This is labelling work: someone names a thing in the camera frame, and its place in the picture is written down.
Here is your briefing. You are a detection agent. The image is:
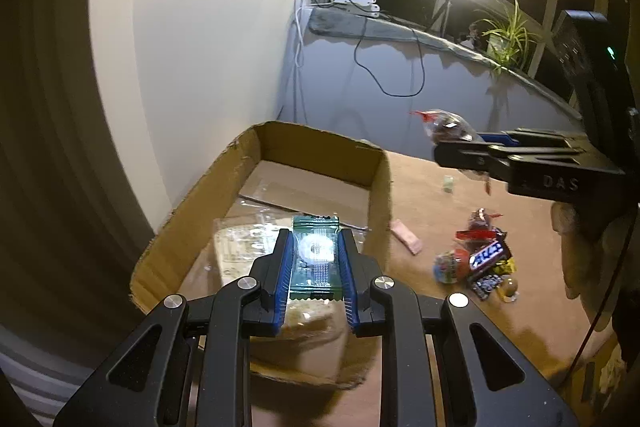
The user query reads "red date bag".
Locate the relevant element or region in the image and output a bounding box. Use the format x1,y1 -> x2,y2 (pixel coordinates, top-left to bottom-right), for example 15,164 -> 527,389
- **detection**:
410,107 -> 494,197

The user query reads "clear bag dark snack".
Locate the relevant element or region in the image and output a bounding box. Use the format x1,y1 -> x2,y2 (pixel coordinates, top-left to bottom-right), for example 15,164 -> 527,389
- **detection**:
465,208 -> 502,230

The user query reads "green mint candy pack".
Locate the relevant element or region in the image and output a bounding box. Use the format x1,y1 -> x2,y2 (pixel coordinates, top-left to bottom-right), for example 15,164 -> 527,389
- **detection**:
288,216 -> 343,301

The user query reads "pink candy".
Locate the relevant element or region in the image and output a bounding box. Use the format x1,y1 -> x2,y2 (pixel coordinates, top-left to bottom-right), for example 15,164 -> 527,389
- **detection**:
390,219 -> 423,256

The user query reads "small red candy packet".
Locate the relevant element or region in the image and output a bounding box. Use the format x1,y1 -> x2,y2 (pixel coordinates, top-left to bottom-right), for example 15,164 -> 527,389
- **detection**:
456,229 -> 504,242

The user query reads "long Snickers bar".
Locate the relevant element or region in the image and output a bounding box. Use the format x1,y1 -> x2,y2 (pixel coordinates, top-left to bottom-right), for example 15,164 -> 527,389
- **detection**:
469,239 -> 512,280

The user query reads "black white patterned packet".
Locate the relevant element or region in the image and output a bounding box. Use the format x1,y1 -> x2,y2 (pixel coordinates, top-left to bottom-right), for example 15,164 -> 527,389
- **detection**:
471,274 -> 502,301

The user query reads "yellow candy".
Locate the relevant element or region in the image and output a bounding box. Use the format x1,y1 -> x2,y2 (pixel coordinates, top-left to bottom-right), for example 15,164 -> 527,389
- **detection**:
495,257 -> 516,277

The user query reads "large cracker pack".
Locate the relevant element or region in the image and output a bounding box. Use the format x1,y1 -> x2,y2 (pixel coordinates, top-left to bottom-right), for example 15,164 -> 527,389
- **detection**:
213,212 -> 345,339

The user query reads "small green candy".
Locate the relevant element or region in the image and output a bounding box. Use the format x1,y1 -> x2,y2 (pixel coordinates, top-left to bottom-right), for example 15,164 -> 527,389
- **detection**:
442,176 -> 454,194

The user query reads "potted spider plant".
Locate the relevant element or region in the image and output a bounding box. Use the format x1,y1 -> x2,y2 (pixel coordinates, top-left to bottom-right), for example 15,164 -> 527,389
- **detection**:
469,0 -> 542,78

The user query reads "brown cardboard box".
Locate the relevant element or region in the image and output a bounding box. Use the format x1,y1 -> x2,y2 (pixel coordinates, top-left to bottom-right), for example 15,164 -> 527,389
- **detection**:
130,121 -> 392,389

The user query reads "grey windowsill cloth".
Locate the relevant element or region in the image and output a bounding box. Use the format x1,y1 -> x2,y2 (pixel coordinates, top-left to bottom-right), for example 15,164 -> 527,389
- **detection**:
307,6 -> 582,121

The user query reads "white cabinet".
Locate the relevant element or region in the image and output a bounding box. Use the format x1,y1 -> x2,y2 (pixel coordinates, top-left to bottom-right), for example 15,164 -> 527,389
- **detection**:
89,0 -> 294,228

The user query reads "black hanging cable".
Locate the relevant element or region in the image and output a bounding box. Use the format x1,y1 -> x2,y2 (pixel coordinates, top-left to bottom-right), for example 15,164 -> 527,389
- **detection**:
352,15 -> 428,99

